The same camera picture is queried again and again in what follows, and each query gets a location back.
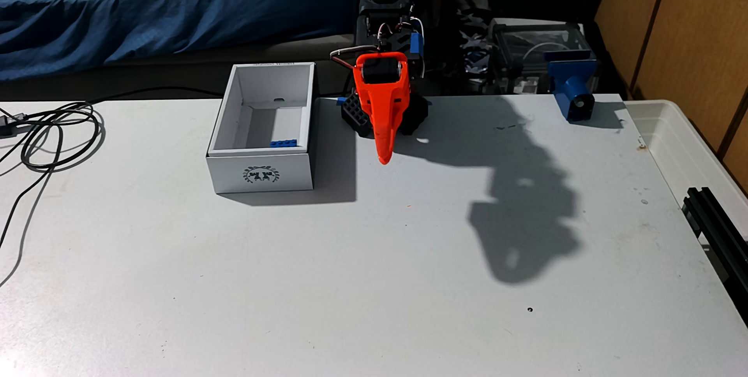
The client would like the white cardboard box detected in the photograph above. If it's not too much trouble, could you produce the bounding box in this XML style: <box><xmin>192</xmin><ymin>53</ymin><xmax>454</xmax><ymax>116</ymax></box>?
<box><xmin>206</xmin><ymin>62</ymin><xmax>316</xmax><ymax>194</ymax></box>

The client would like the black cluttered equipment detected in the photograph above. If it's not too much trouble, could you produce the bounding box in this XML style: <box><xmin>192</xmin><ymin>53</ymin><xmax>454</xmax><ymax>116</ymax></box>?
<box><xmin>435</xmin><ymin>0</ymin><xmax>497</xmax><ymax>96</ymax></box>

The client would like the grey bed base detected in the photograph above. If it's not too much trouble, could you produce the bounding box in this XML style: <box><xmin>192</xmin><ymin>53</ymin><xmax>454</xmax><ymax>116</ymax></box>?
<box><xmin>0</xmin><ymin>35</ymin><xmax>357</xmax><ymax>103</ymax></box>

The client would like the blue bed sheet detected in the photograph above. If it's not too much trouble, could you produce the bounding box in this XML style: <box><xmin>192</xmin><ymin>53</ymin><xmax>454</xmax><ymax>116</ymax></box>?
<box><xmin>0</xmin><ymin>0</ymin><xmax>358</xmax><ymax>81</ymax></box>

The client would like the white plastic bin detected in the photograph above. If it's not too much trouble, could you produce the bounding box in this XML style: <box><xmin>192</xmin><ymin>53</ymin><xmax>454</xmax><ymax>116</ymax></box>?
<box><xmin>622</xmin><ymin>99</ymin><xmax>748</xmax><ymax>232</ymax></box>

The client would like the wooden cabinet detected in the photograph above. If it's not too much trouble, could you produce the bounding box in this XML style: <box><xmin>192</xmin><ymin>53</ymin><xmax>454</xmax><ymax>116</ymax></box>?
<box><xmin>593</xmin><ymin>0</ymin><xmax>748</xmax><ymax>191</ymax></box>

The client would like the black aluminium extrusion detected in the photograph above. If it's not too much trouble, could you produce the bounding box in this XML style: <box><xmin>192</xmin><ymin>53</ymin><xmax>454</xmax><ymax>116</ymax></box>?
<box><xmin>681</xmin><ymin>187</ymin><xmax>748</xmax><ymax>325</ymax></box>

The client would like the black power plug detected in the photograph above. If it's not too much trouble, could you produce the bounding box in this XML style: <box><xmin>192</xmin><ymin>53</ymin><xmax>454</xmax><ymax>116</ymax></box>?
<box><xmin>0</xmin><ymin>113</ymin><xmax>27</xmax><ymax>136</ymax></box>

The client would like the clear enclosure black frame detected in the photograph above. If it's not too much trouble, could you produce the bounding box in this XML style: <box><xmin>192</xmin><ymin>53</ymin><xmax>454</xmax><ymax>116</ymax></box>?
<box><xmin>488</xmin><ymin>18</ymin><xmax>594</xmax><ymax>95</ymax></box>

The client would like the blue printed clamp mount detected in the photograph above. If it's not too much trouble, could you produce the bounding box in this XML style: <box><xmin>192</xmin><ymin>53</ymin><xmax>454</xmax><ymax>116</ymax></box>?
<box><xmin>545</xmin><ymin>51</ymin><xmax>598</xmax><ymax>122</ymax></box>

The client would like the black cable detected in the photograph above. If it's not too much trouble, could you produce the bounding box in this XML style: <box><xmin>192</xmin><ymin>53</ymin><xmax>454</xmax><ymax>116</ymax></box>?
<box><xmin>0</xmin><ymin>86</ymin><xmax>226</xmax><ymax>287</ymax></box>

